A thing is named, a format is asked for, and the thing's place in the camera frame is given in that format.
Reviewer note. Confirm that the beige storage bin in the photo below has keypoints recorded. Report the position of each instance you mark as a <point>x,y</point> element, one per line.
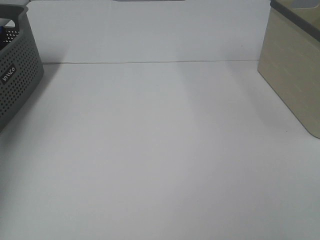
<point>290,58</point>

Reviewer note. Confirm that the grey perforated plastic basket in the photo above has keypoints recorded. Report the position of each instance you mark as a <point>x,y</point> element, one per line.
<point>21,67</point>

